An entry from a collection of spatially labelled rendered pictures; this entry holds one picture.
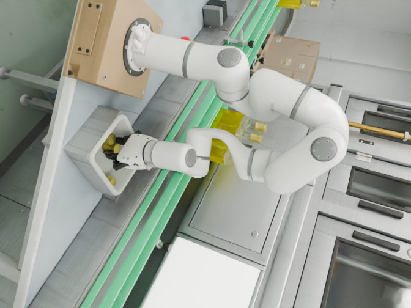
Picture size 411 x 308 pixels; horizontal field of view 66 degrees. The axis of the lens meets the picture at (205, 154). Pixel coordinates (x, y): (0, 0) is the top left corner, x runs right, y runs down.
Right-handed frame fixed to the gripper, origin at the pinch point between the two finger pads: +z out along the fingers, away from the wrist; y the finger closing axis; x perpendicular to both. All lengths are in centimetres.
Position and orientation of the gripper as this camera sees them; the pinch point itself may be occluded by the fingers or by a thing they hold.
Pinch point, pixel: (115, 148)
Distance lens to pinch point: 101.1
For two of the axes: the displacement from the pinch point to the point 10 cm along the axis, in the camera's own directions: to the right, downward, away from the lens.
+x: -3.8, -6.0, -7.1
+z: -8.4, -1.1, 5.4
